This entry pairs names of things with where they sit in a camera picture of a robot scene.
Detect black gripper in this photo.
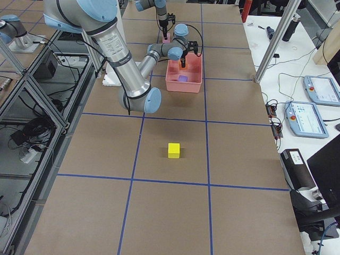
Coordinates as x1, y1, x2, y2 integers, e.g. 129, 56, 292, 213
157, 13, 176, 38
181, 41, 199, 67

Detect purple foam block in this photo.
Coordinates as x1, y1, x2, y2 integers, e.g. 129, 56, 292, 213
178, 75, 188, 82

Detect orange foam block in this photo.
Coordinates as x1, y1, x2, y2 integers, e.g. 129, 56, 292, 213
178, 61, 188, 70

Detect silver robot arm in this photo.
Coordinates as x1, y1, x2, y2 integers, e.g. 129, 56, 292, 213
44, 1, 198, 114
135, 0, 176, 41

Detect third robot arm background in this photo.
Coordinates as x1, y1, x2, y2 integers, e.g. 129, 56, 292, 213
1, 14, 34, 50

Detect pink plastic bin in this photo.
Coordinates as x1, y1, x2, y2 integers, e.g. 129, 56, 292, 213
165, 53, 203, 94

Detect light pink foam block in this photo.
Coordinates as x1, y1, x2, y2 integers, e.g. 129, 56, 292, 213
162, 33, 171, 43

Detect yellow foam block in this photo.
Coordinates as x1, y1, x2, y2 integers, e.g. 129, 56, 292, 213
168, 143, 180, 159

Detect black water bottle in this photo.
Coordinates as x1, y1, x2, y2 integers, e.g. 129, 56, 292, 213
282, 13, 301, 42

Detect near teach pendant tablet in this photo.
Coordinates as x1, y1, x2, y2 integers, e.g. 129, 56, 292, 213
285, 101, 329, 139

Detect teach pendant tablet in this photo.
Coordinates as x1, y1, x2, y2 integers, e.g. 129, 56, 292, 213
285, 101, 329, 139
303, 75, 339, 107

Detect far teach pendant tablet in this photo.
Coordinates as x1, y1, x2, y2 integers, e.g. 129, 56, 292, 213
303, 75, 339, 107

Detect black label box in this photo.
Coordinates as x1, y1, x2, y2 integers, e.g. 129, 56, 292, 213
280, 149, 316, 191

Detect black monitor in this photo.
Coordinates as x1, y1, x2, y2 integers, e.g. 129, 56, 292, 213
307, 135, 339, 208

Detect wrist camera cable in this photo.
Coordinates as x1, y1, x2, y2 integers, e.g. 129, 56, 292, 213
184, 24, 203, 58

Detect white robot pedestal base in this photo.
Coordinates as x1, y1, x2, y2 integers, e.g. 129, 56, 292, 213
102, 10, 128, 87

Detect aluminium frame post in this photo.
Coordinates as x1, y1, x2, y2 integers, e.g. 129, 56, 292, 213
254, 0, 301, 83

